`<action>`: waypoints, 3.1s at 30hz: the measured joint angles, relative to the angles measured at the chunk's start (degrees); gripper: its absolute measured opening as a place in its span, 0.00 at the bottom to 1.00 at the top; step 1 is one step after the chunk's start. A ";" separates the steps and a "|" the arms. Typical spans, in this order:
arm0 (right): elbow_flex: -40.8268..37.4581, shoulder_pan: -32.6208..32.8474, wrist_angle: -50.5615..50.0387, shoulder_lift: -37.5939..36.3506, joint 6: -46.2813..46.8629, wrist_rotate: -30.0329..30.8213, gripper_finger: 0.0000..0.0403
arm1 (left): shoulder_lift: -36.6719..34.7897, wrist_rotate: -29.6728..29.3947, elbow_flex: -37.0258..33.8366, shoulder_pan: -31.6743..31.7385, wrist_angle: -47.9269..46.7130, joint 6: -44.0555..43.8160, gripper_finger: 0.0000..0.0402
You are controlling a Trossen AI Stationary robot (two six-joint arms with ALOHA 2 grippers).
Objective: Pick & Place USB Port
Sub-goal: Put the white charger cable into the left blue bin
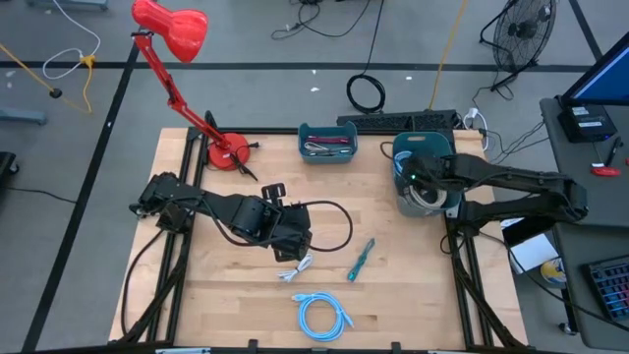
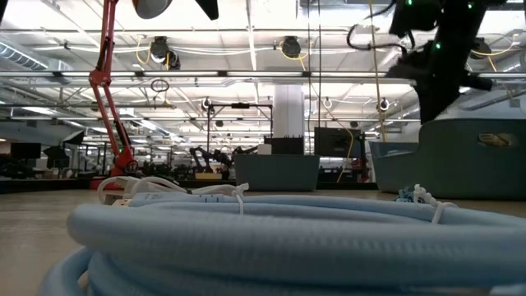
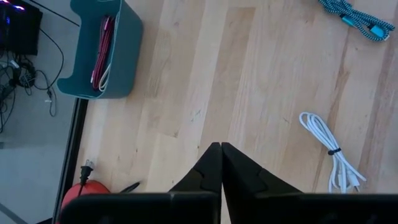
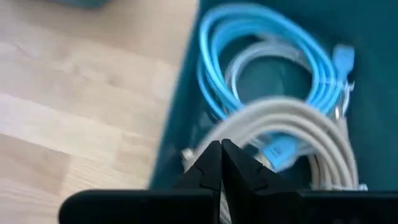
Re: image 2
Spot beige cable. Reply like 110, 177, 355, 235
478, 133, 513, 148

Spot white short cable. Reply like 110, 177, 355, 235
96, 175, 251, 206

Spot teal cable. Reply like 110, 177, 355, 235
394, 185, 417, 203

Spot ceiling cord reel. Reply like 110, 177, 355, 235
280, 35, 303, 59
150, 35, 182, 70

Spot large teal plastic bin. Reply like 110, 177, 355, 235
368, 118, 526, 201

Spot light blue cable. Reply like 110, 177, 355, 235
39, 183, 526, 296

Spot yellow hanging cable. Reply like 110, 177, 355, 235
367, 0, 388, 143

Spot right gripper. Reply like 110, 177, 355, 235
385, 49, 494, 124

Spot red desk lamp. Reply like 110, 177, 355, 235
88, 0, 173, 190

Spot background black monitor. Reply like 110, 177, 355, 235
314, 126, 362, 160

